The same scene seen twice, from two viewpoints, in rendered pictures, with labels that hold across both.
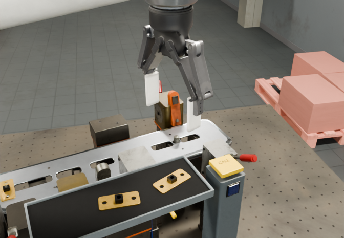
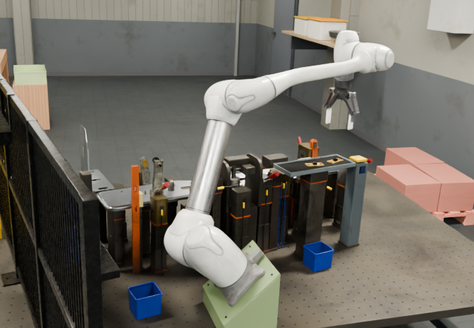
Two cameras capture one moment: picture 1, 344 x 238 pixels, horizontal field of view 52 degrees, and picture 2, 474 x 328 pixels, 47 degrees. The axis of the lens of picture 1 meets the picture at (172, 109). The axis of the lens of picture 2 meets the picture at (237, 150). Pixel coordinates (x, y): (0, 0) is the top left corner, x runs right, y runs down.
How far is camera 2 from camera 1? 189 cm
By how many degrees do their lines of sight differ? 13
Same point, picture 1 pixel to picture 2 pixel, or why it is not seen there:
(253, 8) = (338, 109)
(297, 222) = (395, 224)
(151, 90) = (328, 116)
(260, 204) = (370, 217)
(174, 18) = (345, 83)
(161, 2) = (342, 77)
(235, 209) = (362, 183)
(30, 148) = not seen: hidden behind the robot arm
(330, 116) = (422, 198)
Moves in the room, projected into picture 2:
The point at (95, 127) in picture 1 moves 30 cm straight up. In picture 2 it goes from (268, 157) to (271, 104)
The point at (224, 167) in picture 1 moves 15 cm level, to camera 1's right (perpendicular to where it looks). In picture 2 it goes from (358, 158) to (389, 159)
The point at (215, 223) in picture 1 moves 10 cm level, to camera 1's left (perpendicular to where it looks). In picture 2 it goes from (353, 190) to (332, 190)
